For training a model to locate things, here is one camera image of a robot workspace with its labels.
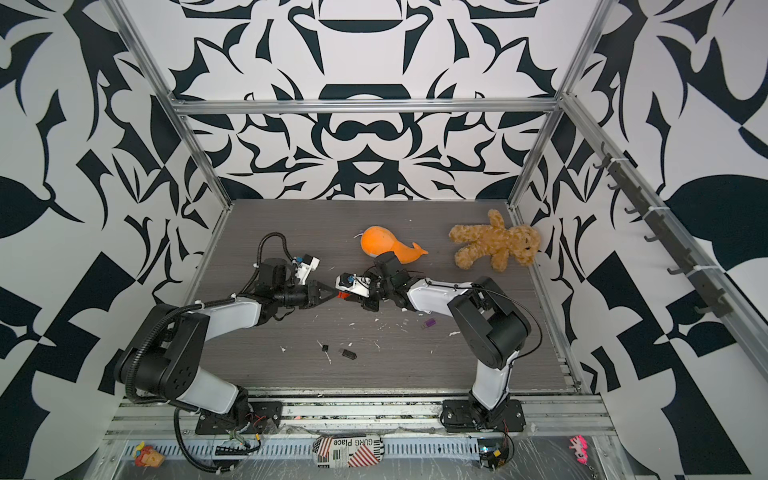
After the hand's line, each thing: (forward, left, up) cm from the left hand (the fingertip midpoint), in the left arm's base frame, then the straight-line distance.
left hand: (336, 289), depth 87 cm
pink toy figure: (-39, -58, -8) cm, 70 cm away
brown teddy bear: (+17, -53, -3) cm, 56 cm away
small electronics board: (-39, -38, -9) cm, 55 cm away
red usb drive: (-2, -2, -1) cm, 3 cm away
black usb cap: (-14, +3, -8) cm, 16 cm away
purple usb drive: (-7, -28, -9) cm, 30 cm away
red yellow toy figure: (-37, +41, -6) cm, 55 cm away
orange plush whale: (+18, -12, -1) cm, 22 cm away
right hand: (+1, -3, -1) cm, 3 cm away
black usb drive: (-16, -3, -9) cm, 18 cm away
